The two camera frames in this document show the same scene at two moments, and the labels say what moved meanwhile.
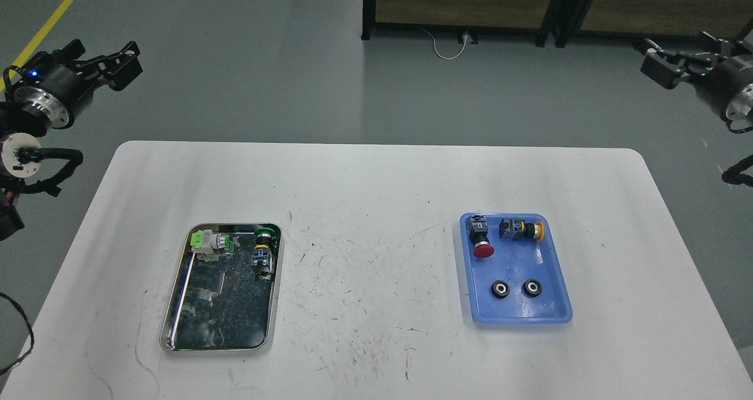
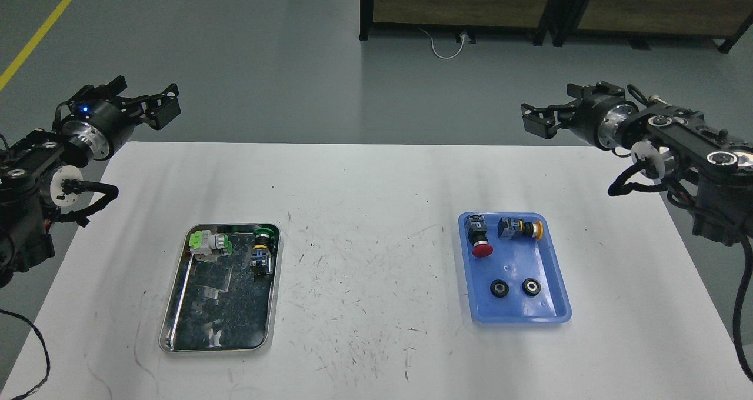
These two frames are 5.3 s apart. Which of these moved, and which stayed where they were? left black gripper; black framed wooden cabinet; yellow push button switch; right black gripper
Moved: right black gripper; left black gripper
Stayed: yellow push button switch; black framed wooden cabinet
